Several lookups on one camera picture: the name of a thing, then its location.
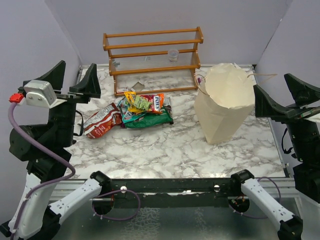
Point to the brown snack bag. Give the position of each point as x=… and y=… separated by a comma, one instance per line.
x=168, y=105

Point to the red orange snack packet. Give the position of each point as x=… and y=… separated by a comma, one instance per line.
x=102, y=121

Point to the wooden orange shelf rack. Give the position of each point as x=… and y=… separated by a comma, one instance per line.
x=130, y=49

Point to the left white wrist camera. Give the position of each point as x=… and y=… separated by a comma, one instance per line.
x=37, y=93

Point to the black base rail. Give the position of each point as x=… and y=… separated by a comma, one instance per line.
x=169, y=192

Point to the light green snack packet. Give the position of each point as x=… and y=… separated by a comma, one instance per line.
x=140, y=104

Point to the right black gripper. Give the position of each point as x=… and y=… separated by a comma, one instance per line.
x=264, y=105

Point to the orange Fox's fruits packet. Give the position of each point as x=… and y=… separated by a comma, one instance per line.
x=156, y=102

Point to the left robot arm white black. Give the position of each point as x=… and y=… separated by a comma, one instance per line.
x=44, y=148

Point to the small red white box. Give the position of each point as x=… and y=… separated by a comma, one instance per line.
x=122, y=89

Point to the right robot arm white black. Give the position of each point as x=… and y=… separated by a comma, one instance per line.
x=302, y=128

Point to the yellow M&M's packet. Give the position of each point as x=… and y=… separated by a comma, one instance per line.
x=130, y=97

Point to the clear plastic jar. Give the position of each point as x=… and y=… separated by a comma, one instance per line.
x=173, y=55

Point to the beige paper bag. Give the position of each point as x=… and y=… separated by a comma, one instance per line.
x=225, y=99

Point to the teal snack packet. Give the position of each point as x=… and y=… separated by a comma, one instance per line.
x=128, y=116

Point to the teal clip on shelf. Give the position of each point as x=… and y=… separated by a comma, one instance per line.
x=115, y=63

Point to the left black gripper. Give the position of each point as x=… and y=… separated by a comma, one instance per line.
x=90, y=85

